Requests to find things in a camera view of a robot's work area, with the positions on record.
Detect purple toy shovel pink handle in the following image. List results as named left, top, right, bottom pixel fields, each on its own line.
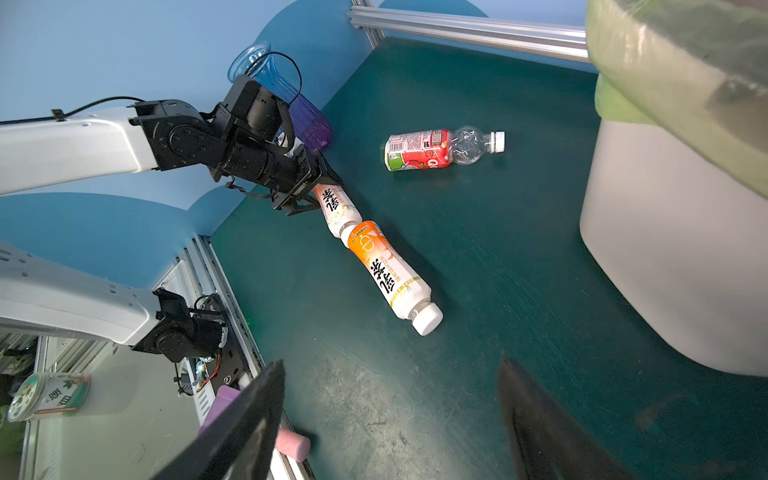
left=197, top=383, right=312, bottom=463

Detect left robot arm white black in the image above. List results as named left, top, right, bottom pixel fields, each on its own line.
left=1, top=82, right=340, bottom=362

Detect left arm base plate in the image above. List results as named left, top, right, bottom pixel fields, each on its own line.
left=173, top=293, right=249, bottom=396

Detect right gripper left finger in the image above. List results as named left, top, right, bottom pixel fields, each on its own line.
left=154, top=360, right=285, bottom=479

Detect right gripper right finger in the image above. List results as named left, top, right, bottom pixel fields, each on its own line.
left=497, top=359, right=635, bottom=479

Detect green lidded tub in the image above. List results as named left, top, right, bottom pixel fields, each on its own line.
left=7, top=372, right=91, bottom=422

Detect purple plastic vase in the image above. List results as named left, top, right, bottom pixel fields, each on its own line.
left=227, top=41, right=333, bottom=151

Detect orange label white bottle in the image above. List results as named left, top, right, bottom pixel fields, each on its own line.
left=341, top=221, right=443, bottom=336

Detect white trash bin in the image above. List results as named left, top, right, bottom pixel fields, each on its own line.
left=580, top=120, right=767, bottom=377

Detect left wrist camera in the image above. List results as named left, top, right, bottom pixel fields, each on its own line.
left=220, top=74, right=296, bottom=153

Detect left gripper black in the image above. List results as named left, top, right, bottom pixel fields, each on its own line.
left=211, top=139, right=342, bottom=216

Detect red label clear bottle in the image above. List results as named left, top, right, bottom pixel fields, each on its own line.
left=382, top=126, right=506, bottom=172

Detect green bin liner bag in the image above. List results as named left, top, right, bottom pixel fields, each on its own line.
left=586, top=1, right=767, bottom=196

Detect aluminium frame rear rail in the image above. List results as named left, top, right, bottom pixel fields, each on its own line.
left=347, top=5, right=590, bottom=64

